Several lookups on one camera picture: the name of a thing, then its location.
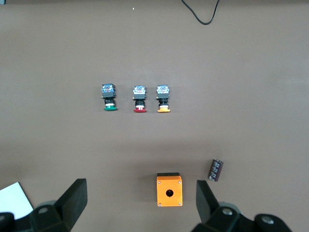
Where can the yellow push button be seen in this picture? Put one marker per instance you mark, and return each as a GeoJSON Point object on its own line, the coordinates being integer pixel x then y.
{"type": "Point", "coordinates": [163, 93]}

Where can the red push button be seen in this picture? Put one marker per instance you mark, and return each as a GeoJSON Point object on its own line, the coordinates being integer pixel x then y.
{"type": "Point", "coordinates": [139, 93]}

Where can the green push button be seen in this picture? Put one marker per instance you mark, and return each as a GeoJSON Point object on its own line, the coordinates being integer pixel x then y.
{"type": "Point", "coordinates": [108, 93]}

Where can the orange button enclosure box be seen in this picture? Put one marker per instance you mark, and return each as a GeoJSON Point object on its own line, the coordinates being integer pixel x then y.
{"type": "Point", "coordinates": [164, 186]}

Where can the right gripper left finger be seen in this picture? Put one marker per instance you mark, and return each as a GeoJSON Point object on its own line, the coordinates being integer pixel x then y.
{"type": "Point", "coordinates": [72, 200]}

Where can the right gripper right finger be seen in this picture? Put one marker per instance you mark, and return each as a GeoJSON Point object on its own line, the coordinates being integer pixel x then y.
{"type": "Point", "coordinates": [207, 207]}

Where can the white drawer cabinet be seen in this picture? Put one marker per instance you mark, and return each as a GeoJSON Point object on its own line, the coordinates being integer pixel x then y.
{"type": "Point", "coordinates": [13, 200]}

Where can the black cylindrical capacitor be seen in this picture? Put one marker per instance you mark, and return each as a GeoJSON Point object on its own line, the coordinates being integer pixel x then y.
{"type": "Point", "coordinates": [215, 170]}

